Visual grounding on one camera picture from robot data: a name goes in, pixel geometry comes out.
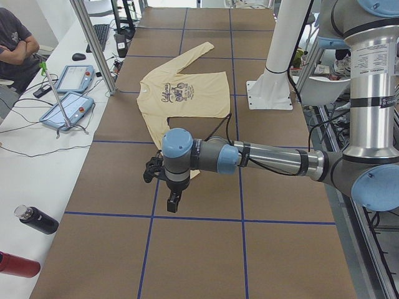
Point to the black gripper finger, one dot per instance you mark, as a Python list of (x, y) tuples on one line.
[(178, 199), (172, 203)]

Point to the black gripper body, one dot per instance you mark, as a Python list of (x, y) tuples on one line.
[(176, 186)]

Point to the beige long-sleeve printed shirt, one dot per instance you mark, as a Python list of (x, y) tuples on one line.
[(166, 93)]

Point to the lower teach pendant tablet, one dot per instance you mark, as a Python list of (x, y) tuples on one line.
[(75, 105)]

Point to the teach pendant tablet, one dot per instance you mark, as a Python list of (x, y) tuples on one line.
[(75, 78), (75, 105)]

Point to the black water bottle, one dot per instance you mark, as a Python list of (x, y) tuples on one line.
[(35, 218)]

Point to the upper teach pendant tablet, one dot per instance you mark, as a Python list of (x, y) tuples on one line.
[(75, 78)]

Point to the black computer mouse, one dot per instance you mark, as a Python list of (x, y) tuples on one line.
[(78, 57)]

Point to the black phone on desk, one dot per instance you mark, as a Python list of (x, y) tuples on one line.
[(41, 91)]

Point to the red water bottle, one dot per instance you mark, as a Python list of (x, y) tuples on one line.
[(19, 266)]

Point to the black keyboard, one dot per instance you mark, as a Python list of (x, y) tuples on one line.
[(102, 32)]

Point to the metal stick with green clip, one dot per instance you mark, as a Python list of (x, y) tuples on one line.
[(67, 123)]

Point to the seated person grey shirt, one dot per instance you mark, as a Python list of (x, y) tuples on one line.
[(19, 61)]

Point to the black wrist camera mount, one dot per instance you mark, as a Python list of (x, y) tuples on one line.
[(154, 168)]

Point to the white pedestal column base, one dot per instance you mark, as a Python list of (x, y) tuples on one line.
[(271, 91)]

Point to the aluminium frame post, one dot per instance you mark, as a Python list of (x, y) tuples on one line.
[(88, 29)]

